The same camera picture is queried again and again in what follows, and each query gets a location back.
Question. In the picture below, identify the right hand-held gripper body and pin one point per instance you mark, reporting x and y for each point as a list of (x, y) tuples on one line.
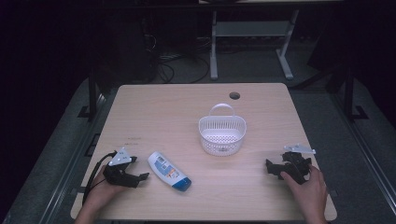
[(297, 161)]

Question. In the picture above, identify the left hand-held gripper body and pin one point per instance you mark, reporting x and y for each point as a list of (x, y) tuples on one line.
[(120, 157)]

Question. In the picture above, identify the white and blue shampoo bottle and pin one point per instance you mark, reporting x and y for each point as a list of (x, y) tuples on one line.
[(169, 171)]

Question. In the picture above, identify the white plastic basket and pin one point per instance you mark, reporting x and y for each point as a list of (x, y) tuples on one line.
[(222, 133)]

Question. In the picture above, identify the person's right hand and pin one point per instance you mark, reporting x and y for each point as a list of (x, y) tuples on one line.
[(308, 193)]

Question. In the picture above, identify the person's left hand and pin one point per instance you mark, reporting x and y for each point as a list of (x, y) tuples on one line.
[(101, 193)]

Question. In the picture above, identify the grey metal floor rail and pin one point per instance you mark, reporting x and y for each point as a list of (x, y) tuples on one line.
[(364, 149), (71, 161)]

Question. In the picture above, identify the black metal post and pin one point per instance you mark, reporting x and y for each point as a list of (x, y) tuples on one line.
[(349, 93), (92, 93)]

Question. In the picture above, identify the white metal desk frame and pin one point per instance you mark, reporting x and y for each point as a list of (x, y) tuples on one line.
[(252, 29)]

